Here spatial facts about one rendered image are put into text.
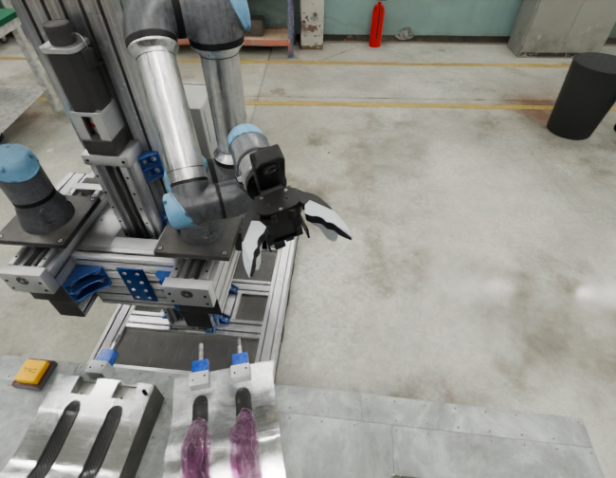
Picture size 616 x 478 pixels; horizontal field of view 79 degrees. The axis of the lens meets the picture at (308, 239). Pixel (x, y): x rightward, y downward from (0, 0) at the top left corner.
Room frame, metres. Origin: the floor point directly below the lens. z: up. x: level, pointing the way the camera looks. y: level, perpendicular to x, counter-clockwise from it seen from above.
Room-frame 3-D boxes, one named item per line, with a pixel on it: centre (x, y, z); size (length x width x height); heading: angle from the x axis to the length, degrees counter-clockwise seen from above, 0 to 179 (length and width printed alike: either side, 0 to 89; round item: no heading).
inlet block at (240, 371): (0.48, 0.19, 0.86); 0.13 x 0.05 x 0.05; 11
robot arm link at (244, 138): (0.61, 0.11, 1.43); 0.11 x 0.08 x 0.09; 20
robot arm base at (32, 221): (0.86, 0.82, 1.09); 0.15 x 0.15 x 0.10
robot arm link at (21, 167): (0.87, 0.82, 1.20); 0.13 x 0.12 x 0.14; 59
